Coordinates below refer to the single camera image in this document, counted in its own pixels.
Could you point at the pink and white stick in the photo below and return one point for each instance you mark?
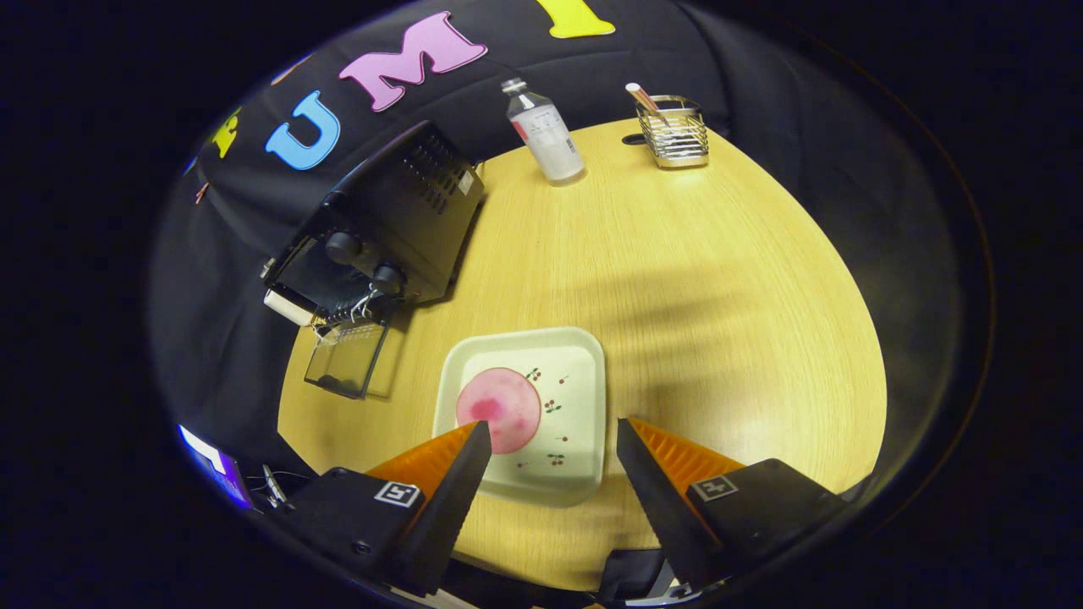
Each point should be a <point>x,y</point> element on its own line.
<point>640,95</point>

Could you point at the cream square cherry-print plate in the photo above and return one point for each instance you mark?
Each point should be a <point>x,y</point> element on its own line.
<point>575,397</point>

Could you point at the glowing screen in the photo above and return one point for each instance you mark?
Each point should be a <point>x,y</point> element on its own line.
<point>216,469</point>

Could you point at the pink round food slice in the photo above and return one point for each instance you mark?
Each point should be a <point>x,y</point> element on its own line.
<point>499,410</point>

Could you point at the clear plastic bottle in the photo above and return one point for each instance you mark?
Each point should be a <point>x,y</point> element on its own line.
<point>550,144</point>

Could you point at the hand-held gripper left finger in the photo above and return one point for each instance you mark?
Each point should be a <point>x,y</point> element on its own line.
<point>453,499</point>

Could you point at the black toaster oven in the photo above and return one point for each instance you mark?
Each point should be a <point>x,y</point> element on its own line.
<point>406,203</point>

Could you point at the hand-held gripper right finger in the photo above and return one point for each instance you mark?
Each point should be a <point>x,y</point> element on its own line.
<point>656,499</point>

